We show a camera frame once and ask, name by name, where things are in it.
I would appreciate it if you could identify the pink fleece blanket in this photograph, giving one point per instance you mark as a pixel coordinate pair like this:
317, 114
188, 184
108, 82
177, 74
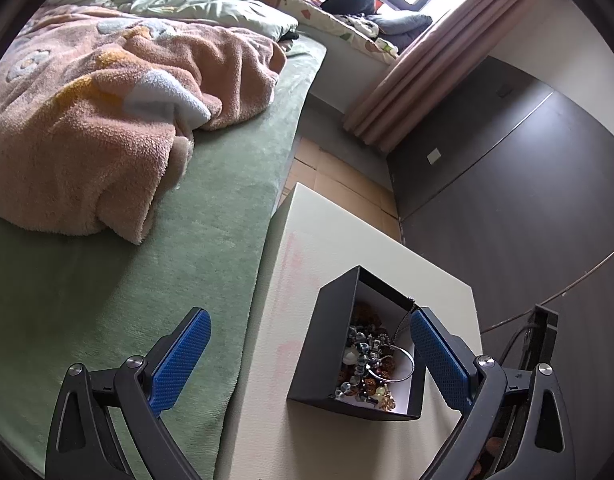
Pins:
99, 108

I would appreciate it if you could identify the light green quilt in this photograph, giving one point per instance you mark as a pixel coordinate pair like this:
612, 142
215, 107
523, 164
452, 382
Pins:
250, 14

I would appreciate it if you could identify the white side table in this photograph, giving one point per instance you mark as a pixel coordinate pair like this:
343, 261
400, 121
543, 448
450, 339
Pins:
307, 287

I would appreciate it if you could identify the white wall socket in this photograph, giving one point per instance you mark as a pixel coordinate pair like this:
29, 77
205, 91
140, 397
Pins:
433, 156

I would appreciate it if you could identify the black power strip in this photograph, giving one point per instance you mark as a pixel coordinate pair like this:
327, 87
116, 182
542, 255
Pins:
540, 338

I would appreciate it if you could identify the black jewelry box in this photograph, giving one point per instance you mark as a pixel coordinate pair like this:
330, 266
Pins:
358, 358

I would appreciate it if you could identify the flattened cardboard sheet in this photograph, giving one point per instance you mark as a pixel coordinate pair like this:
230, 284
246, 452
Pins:
343, 185

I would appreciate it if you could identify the green bed mattress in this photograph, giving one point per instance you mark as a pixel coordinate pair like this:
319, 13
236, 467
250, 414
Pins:
98, 299

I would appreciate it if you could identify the grey pillow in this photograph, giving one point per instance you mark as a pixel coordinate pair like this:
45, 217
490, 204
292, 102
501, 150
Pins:
401, 28

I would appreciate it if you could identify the right pink curtain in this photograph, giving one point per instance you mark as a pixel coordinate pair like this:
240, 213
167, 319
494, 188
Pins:
429, 69

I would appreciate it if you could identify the black backpack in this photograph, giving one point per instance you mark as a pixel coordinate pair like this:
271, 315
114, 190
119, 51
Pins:
349, 7

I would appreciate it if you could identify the patterned window seat cushion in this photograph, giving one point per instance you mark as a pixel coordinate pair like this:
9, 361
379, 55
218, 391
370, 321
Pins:
309, 15

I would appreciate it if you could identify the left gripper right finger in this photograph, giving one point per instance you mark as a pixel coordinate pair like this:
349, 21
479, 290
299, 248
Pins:
447, 357

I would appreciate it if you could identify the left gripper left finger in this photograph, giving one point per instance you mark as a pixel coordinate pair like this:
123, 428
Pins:
172, 359

